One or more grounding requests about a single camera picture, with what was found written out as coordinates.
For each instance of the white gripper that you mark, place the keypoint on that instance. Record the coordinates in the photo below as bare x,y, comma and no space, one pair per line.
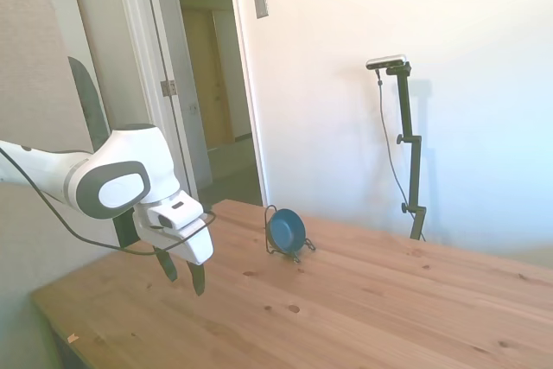
190,248

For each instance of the blue bowl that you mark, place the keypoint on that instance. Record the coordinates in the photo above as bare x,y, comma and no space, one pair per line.
285,228

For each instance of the metal door hinge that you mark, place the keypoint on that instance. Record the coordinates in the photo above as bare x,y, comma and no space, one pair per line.
169,87

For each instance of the wooden hallway door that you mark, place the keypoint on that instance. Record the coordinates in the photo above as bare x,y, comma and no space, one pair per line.
203,84

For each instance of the white door with knob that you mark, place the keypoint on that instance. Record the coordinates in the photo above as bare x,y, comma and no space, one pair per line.
121,62

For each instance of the white door with hinge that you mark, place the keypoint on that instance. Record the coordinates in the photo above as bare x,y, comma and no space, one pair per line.
173,40

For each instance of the black jointed camera stand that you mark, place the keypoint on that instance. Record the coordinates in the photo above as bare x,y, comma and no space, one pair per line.
415,170

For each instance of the grey wall switch plate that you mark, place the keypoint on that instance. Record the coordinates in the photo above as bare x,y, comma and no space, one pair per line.
261,2

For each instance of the silver camera on stand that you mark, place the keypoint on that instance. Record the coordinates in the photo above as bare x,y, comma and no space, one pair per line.
386,61

